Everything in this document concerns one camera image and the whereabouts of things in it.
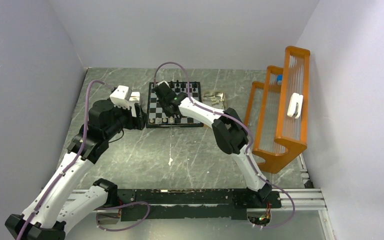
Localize blue cap bottle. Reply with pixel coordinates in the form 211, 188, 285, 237
276, 74, 283, 85

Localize white clip object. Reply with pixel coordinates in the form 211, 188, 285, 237
286, 92, 304, 119

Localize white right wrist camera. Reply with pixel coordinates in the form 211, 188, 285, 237
157, 81, 169, 87

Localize black white chess board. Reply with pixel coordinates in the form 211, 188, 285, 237
145, 81, 204, 129

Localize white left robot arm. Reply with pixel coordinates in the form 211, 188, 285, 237
4, 99, 146, 240

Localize silver metal tray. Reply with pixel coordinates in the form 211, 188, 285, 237
128, 91, 143, 108

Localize yellow tray of white pieces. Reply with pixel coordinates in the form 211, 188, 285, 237
201, 90, 228, 110

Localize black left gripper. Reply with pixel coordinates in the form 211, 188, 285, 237
104, 100, 148, 139

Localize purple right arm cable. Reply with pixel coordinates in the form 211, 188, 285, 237
153, 61, 296, 229

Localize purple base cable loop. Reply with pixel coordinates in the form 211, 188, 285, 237
95, 200, 151, 232

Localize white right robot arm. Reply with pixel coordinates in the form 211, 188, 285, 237
153, 81, 272, 207

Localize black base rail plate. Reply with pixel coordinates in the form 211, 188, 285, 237
117, 188, 282, 222

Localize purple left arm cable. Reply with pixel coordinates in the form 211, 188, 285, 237
15, 79, 115, 240

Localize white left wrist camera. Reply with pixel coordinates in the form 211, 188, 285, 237
109, 85, 132, 110

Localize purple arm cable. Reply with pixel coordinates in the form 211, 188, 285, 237
153, 61, 296, 229
15, 79, 115, 240

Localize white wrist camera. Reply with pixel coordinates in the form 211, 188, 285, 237
157, 81, 169, 87
109, 85, 132, 110

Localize orange wooden rack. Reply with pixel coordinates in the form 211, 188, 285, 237
244, 46, 311, 174

